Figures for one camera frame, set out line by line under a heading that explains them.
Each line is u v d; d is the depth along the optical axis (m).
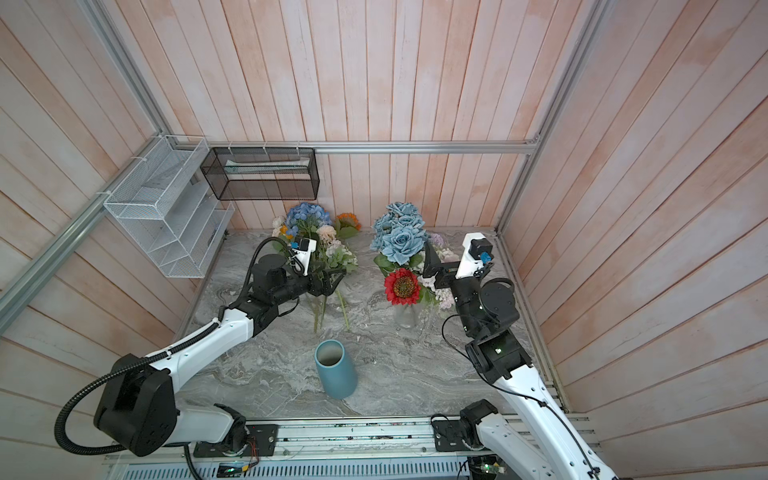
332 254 1.04
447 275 0.56
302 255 0.71
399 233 0.66
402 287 0.71
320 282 0.72
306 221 1.09
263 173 1.04
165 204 0.70
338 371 0.68
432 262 0.56
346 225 1.18
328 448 0.73
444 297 0.70
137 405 0.41
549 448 0.41
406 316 0.89
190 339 0.49
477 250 0.49
